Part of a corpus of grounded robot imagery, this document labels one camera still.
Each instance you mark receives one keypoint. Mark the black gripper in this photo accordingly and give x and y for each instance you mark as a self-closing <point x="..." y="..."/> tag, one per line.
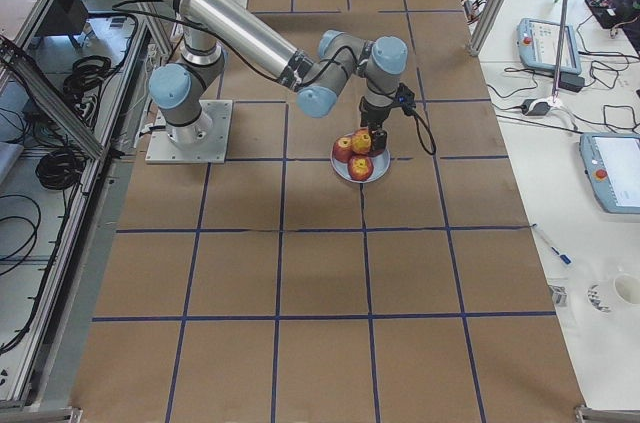
<point x="372" y="117"/>

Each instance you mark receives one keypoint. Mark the yellow-red apple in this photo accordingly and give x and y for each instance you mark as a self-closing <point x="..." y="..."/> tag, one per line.
<point x="361" y="142"/>

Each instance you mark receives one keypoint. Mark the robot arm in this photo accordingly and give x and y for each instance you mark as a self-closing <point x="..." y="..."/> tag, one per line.
<point x="317" y="84"/>

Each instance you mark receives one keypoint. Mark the white round plate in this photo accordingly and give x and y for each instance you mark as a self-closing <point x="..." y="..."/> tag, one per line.
<point x="381" y="165"/>

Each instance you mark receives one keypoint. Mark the red apple plate front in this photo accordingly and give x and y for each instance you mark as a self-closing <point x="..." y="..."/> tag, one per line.
<point x="360" y="167"/>

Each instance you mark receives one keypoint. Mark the red apple plate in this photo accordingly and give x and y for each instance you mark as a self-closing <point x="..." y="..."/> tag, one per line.
<point x="342" y="149"/>
<point x="360" y="167"/>

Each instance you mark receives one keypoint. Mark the red apple plate rear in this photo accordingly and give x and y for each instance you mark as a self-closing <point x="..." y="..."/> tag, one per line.
<point x="342" y="149"/>

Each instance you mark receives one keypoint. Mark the teach pendant far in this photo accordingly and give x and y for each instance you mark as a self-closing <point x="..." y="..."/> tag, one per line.
<point x="537" y="42"/>

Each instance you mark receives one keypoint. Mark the teach pendant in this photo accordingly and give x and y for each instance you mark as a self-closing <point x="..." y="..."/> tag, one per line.
<point x="611" y="164"/>
<point x="537" y="42"/>

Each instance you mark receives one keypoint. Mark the blue white pen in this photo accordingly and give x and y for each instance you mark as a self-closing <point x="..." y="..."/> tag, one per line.
<point x="551" y="245"/>

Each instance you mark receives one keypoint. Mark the teach pendant near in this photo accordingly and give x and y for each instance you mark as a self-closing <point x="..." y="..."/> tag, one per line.
<point x="611" y="164"/>

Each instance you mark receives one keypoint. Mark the green tipped reach stick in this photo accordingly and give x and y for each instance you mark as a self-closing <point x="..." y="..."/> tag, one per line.
<point x="553" y="101"/>

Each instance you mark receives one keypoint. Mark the white mug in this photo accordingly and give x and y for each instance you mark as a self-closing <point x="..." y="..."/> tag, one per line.
<point x="625" y="288"/>

